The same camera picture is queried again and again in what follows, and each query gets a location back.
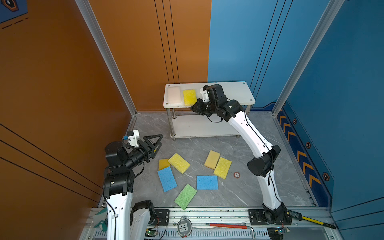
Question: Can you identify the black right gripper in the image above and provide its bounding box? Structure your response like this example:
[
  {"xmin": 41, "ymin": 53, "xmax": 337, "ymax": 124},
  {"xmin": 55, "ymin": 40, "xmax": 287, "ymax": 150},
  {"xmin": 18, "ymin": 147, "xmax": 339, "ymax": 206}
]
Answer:
[{"xmin": 189, "ymin": 98, "xmax": 219, "ymax": 117}]

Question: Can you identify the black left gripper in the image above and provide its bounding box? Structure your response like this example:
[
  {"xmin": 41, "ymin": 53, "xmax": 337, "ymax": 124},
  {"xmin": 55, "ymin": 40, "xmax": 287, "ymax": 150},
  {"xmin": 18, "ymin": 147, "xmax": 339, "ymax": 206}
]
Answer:
[{"xmin": 124, "ymin": 134, "xmax": 162, "ymax": 171}]

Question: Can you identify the yellow foam sponge front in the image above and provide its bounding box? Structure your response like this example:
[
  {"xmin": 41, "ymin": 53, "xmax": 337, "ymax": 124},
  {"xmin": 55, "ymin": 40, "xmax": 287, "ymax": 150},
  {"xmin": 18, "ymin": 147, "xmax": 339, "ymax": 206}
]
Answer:
[{"xmin": 183, "ymin": 89, "xmax": 197, "ymax": 107}]

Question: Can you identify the white foam sponge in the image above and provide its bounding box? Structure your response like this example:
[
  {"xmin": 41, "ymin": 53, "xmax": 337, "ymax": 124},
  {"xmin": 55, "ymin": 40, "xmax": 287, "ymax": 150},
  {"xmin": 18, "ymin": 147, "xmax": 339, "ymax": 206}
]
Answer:
[{"xmin": 166, "ymin": 87, "xmax": 182, "ymax": 105}]

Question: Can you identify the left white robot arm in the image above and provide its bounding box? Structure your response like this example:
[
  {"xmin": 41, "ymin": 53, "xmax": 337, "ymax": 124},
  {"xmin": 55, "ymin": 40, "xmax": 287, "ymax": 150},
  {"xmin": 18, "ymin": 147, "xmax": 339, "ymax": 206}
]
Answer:
[{"xmin": 103, "ymin": 131, "xmax": 163, "ymax": 240}]

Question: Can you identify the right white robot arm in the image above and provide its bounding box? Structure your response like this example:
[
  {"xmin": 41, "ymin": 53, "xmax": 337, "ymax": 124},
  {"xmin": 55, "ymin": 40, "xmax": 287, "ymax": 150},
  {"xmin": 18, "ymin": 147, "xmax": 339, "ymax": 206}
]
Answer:
[{"xmin": 191, "ymin": 84, "xmax": 292, "ymax": 225}]

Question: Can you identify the white two-tier metal shelf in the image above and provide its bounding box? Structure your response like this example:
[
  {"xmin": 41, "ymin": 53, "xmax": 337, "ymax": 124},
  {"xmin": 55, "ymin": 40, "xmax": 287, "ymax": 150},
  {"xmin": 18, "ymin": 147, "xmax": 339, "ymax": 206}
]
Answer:
[{"xmin": 163, "ymin": 82, "xmax": 255, "ymax": 140}]

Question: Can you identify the small orange-yellow sponge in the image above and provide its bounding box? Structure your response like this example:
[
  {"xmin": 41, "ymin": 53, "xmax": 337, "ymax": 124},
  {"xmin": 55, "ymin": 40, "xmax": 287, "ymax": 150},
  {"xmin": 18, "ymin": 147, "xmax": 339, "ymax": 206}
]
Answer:
[{"xmin": 158, "ymin": 159, "xmax": 171, "ymax": 171}]

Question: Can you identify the yellow cellulose sponge left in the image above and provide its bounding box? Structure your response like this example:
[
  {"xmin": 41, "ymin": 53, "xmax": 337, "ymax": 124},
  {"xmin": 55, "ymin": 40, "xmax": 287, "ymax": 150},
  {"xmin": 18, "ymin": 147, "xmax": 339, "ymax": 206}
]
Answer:
[{"xmin": 168, "ymin": 153, "xmax": 191, "ymax": 174}]

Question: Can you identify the yellow cellulose sponge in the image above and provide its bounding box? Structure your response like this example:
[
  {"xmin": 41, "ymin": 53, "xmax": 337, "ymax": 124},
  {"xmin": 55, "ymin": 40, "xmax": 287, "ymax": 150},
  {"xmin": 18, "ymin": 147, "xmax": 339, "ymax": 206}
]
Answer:
[
  {"xmin": 214, "ymin": 157, "xmax": 232, "ymax": 180},
  {"xmin": 168, "ymin": 153, "xmax": 191, "ymax": 174}
]

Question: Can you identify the blue cellulose sponge left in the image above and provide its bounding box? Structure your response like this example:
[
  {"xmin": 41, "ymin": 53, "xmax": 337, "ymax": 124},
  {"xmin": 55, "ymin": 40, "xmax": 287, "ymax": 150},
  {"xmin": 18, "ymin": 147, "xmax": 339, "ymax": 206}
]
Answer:
[{"xmin": 158, "ymin": 167, "xmax": 177, "ymax": 192}]

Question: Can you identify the blue cellulose sponge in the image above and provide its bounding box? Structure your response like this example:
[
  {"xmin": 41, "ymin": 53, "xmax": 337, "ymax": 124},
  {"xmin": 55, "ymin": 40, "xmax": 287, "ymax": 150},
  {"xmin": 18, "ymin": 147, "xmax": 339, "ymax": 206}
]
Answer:
[
  {"xmin": 158, "ymin": 167, "xmax": 177, "ymax": 192},
  {"xmin": 197, "ymin": 175, "xmax": 219, "ymax": 190}
]

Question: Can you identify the orange-yellow thick sponge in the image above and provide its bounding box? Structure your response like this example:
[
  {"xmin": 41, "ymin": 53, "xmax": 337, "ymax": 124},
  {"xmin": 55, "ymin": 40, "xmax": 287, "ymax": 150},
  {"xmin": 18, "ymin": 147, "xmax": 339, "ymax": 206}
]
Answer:
[{"xmin": 204, "ymin": 150, "xmax": 221, "ymax": 170}]

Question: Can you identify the blue cellulose sponge centre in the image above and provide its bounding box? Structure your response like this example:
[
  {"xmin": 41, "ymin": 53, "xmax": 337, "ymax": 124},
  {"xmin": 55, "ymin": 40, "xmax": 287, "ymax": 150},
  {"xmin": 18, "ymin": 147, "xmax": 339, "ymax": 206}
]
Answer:
[{"xmin": 197, "ymin": 175, "xmax": 219, "ymax": 190}]

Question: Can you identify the green cellulose sponge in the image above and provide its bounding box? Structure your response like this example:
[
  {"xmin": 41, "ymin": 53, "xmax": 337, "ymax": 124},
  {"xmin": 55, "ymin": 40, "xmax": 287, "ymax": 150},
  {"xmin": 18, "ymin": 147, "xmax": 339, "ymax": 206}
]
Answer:
[{"xmin": 174, "ymin": 184, "xmax": 197, "ymax": 210}]

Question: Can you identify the yellow cellulose sponge right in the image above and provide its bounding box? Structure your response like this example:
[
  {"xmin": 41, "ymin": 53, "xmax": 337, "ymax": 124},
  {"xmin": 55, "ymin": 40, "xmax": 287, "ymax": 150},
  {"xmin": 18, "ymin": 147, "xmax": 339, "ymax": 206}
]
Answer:
[{"xmin": 214, "ymin": 157, "xmax": 232, "ymax": 180}]

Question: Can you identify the green circuit board left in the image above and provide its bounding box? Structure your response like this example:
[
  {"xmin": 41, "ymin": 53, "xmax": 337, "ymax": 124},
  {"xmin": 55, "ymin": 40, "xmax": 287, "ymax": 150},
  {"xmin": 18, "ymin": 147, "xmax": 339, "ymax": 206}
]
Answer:
[{"xmin": 145, "ymin": 229, "xmax": 158, "ymax": 238}]

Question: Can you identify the round grey socket plate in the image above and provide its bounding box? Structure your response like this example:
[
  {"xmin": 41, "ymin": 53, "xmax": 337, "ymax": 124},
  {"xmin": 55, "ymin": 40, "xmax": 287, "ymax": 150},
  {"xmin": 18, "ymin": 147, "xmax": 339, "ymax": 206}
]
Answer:
[{"xmin": 177, "ymin": 217, "xmax": 193, "ymax": 238}]

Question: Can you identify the circuit board right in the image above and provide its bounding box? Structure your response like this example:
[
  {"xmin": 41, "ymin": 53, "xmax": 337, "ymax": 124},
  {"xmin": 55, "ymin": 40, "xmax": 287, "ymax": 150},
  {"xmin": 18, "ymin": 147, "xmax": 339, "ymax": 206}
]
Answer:
[{"xmin": 274, "ymin": 227, "xmax": 291, "ymax": 235}]

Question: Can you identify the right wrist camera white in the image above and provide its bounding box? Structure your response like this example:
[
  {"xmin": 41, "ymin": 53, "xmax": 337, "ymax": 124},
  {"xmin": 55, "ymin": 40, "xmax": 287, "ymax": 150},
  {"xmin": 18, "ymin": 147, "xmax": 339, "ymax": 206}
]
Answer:
[{"xmin": 200, "ymin": 85, "xmax": 210, "ymax": 102}]

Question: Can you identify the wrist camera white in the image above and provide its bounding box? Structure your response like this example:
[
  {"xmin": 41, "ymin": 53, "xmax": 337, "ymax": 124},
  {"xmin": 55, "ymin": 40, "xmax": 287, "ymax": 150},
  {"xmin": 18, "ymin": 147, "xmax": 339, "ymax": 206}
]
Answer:
[
  {"xmin": 122, "ymin": 130, "xmax": 140, "ymax": 148},
  {"xmin": 200, "ymin": 85, "xmax": 210, "ymax": 102}
]

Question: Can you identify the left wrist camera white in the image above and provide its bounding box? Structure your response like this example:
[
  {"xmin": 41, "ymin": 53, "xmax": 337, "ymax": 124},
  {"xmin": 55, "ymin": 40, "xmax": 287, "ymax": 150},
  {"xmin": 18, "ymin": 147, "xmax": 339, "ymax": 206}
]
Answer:
[{"xmin": 122, "ymin": 130, "xmax": 140, "ymax": 148}]

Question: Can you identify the small red ring marker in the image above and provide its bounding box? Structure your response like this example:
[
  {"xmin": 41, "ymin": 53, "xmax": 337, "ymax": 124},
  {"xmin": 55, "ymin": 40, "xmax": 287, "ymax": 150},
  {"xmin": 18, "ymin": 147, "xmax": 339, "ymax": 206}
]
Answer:
[{"xmin": 234, "ymin": 172, "xmax": 241, "ymax": 179}]

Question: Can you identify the aluminium front rail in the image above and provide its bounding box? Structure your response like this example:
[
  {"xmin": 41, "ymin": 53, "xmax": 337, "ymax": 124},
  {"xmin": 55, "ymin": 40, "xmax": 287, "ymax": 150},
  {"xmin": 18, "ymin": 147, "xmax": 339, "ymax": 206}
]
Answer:
[{"xmin": 80, "ymin": 206, "xmax": 343, "ymax": 240}]

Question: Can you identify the red handled tool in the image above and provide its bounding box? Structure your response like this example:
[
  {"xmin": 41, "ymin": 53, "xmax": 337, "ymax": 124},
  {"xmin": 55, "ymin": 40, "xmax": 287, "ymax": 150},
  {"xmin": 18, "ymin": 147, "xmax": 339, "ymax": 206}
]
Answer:
[{"xmin": 206, "ymin": 223, "xmax": 249, "ymax": 229}]

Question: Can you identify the aluminium left corner post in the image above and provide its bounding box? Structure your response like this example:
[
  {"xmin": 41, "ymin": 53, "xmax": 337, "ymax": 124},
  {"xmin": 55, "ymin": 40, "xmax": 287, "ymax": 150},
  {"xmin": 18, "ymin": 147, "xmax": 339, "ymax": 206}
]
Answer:
[{"xmin": 75, "ymin": 0, "xmax": 137, "ymax": 118}]

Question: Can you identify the aluminium corner post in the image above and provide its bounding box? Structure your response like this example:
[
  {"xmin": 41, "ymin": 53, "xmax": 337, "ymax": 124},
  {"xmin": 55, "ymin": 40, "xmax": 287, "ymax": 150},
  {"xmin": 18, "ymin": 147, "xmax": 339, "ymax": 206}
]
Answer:
[
  {"xmin": 75, "ymin": 0, "xmax": 137, "ymax": 118},
  {"xmin": 272, "ymin": 0, "xmax": 345, "ymax": 117}
]

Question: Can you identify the aluminium right corner post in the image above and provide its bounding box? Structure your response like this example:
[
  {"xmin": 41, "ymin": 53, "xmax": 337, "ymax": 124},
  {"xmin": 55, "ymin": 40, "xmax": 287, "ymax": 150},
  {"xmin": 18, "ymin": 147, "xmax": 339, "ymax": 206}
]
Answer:
[{"xmin": 272, "ymin": 0, "xmax": 345, "ymax": 117}]

